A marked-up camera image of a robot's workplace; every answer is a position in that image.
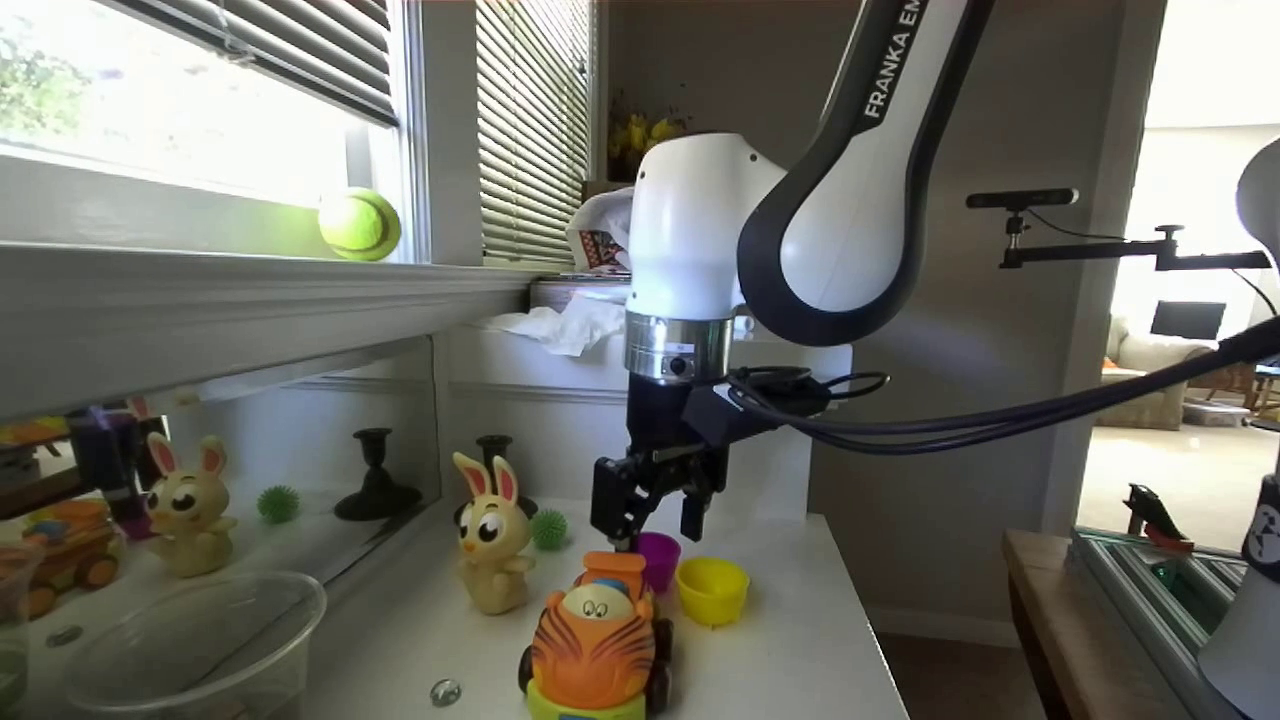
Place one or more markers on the clear plastic container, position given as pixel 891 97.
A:
pixel 202 652

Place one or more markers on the white printed bag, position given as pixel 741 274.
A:
pixel 600 234

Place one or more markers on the yellow plastic cup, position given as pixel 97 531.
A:
pixel 715 589

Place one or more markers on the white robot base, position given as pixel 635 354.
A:
pixel 1252 643

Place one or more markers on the green framed tray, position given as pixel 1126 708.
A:
pixel 1160 600

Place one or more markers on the orange tiger toy car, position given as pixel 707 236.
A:
pixel 598 646

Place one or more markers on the beige bunny toy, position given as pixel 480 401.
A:
pixel 493 545

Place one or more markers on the white window sill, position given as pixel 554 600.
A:
pixel 202 315

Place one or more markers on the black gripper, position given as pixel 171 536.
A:
pixel 679 425

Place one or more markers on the black candlestick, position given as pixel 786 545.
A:
pixel 496 444

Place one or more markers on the white cabinet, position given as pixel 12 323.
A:
pixel 534 413

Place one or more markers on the yellow-green tennis ball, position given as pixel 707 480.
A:
pixel 356 226

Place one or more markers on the green pompom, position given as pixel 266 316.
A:
pixel 548 531

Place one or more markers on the brown wooden table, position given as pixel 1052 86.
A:
pixel 1052 615

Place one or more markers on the crumpled white cloth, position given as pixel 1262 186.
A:
pixel 574 325

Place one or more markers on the magenta plastic cup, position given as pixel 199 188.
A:
pixel 659 558

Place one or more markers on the dark bird figurine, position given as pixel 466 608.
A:
pixel 1152 522

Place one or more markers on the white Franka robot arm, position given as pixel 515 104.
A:
pixel 693 226

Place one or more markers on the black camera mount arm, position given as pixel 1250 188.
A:
pixel 1104 250

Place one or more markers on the wall mirror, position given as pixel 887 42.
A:
pixel 305 425

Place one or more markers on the narrow white window blind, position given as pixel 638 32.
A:
pixel 534 125

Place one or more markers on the beige couch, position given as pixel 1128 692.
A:
pixel 1152 397

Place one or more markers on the yellow flowers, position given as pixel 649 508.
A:
pixel 640 132

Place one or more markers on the dark monitor screen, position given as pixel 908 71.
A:
pixel 1188 316

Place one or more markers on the black bar camera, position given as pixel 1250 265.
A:
pixel 1027 196

